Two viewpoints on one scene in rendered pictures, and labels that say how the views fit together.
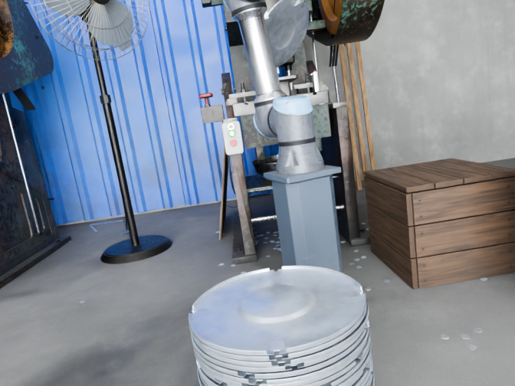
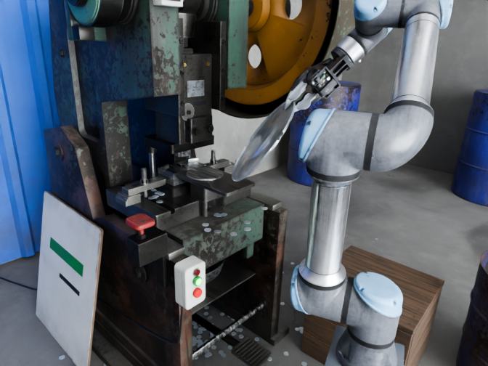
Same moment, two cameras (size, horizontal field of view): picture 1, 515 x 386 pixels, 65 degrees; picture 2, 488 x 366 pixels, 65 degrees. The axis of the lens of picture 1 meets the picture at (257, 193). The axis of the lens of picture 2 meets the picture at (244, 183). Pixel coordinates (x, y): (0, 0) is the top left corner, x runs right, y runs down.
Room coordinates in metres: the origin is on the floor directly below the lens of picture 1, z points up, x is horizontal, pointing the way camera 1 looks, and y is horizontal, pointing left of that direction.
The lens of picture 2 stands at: (0.99, 0.65, 1.22)
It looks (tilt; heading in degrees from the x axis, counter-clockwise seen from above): 21 degrees down; 312
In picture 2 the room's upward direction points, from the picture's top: 2 degrees clockwise
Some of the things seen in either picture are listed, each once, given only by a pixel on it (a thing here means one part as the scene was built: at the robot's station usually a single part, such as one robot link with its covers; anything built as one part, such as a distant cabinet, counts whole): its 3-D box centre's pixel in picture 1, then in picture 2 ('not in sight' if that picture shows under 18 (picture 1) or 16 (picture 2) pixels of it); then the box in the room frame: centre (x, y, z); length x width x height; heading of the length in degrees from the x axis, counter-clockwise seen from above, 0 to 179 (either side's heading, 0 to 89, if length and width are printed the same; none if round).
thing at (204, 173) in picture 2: (280, 93); (214, 194); (1.88, -0.17, 0.72); 0.25 x 0.14 x 0.14; 1
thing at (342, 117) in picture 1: (329, 140); (208, 213); (2.20, -0.43, 0.45); 0.92 x 0.12 x 0.90; 1
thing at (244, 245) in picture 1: (231, 155); (102, 257); (2.19, 0.11, 0.45); 0.92 x 0.12 x 0.90; 1
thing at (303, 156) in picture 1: (298, 155); (368, 343); (1.27, -0.15, 0.50); 0.15 x 0.15 x 0.10
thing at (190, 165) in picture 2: not in sight; (182, 171); (2.05, -0.16, 0.76); 0.15 x 0.09 x 0.05; 91
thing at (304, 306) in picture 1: (276, 302); not in sight; (0.62, 0.00, 0.33); 0.29 x 0.29 x 0.01
